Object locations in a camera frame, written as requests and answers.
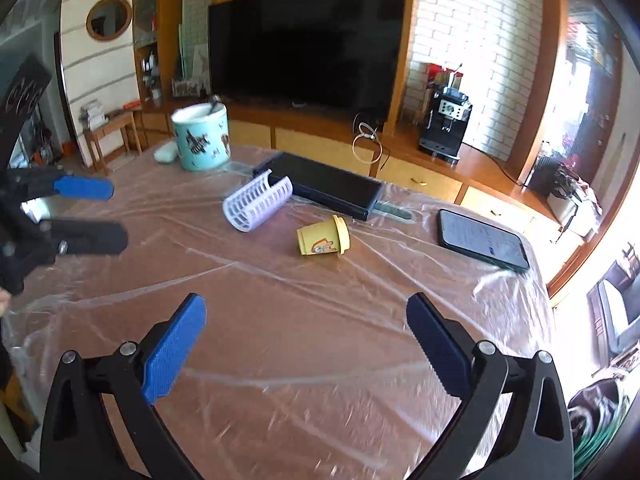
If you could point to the wooden television cabinet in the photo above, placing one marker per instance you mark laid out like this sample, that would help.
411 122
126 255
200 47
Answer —
440 180

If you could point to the metal spoon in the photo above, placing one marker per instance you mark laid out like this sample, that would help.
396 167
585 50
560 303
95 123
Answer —
215 104

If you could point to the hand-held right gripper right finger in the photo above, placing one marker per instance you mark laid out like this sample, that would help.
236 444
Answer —
440 350

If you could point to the small wooden side table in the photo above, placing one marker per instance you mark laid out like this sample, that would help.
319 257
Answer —
110 127

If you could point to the black coffee machine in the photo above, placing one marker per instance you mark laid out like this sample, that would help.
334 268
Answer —
445 125

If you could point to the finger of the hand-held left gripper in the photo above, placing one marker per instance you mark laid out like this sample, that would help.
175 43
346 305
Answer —
85 237
82 187

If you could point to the black television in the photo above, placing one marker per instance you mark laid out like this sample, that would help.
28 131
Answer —
305 45

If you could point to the cluttered bags pile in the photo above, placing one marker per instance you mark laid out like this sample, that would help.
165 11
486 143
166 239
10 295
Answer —
570 190

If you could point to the red box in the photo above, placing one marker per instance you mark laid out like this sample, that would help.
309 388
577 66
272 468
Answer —
432 75

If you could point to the small yellow cup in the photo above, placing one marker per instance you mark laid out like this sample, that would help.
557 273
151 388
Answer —
320 237

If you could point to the teal patterned mug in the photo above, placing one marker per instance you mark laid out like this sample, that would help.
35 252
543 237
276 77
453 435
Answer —
200 142

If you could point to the stack of books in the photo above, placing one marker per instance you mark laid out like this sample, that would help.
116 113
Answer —
92 115

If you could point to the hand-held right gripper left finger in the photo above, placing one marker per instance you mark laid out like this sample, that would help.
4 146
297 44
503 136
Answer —
175 350

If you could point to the black smartphone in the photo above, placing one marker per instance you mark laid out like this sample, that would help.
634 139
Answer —
482 240

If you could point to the grey flat strip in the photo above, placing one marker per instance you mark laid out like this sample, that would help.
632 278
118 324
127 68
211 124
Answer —
397 211

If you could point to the grey sofa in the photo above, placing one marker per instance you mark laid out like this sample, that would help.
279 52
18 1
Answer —
615 310

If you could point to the dark flat case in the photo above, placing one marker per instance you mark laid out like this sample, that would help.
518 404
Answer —
330 182

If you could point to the round wooden mirror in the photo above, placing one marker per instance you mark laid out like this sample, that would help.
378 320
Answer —
109 17

